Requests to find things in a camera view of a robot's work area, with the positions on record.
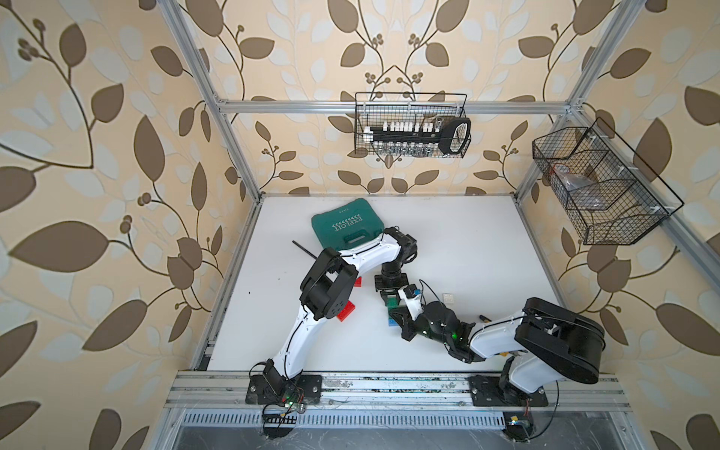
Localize black allen key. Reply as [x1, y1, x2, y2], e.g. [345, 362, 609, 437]
[292, 240, 318, 260]

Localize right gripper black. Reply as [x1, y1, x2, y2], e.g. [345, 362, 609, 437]
[389, 306, 451, 349]

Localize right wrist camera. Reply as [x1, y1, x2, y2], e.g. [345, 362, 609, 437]
[399, 284, 424, 321]

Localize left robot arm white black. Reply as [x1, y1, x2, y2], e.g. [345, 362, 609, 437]
[246, 227, 417, 412]

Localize side wire basket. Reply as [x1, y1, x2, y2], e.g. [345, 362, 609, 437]
[532, 117, 684, 246]

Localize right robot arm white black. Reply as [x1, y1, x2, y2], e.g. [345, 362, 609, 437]
[389, 295, 606, 399]

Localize green plastic tool case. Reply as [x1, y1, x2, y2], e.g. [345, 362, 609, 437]
[311, 199, 384, 251]

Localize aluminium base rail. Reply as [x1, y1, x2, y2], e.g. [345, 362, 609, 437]
[165, 371, 632, 413]

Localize socket bit set holder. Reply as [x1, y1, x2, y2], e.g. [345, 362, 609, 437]
[359, 116, 472, 158]

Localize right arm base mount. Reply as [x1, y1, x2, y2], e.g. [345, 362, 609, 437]
[468, 357, 549, 408]

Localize rear wire basket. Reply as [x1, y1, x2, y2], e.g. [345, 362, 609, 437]
[354, 91, 472, 159]

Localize plastic bag in basket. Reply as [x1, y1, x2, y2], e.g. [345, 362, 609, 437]
[551, 163, 603, 210]

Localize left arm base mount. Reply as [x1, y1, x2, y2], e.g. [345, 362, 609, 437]
[246, 359, 323, 409]

